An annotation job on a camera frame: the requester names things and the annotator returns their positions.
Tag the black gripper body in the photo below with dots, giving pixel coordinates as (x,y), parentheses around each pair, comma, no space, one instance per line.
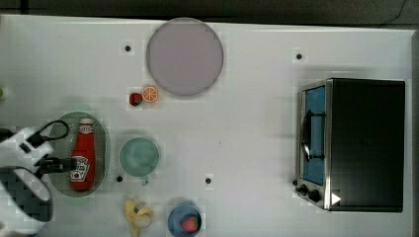
(49,166)

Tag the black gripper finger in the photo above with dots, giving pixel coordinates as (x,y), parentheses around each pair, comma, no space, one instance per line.
(69,164)

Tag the red ketchup bottle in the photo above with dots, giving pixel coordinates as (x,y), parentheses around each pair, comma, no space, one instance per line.
(83,177)

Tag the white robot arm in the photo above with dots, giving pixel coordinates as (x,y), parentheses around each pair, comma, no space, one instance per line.
(26,200)

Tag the green oval strainer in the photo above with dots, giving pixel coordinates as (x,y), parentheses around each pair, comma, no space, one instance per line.
(63,149)

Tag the green metal mug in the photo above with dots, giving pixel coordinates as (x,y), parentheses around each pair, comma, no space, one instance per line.
(139,157)

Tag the yellow plush toy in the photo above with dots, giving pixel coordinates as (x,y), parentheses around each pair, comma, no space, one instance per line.
(137,216)

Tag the red strawberry toy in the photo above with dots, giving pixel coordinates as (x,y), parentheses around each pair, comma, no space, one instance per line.
(135,99)

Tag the orange slice toy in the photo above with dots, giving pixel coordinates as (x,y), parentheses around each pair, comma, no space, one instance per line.
(150,94)

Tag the blue bowl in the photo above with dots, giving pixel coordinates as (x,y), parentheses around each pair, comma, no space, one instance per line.
(178,214)

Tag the red strawberry in bowl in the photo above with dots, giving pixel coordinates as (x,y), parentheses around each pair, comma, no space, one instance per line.
(190,224)

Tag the large grey round plate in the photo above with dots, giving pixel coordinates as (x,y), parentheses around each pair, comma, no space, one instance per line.
(184,56)

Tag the black toaster oven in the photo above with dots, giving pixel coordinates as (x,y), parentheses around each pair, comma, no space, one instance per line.
(351,144)

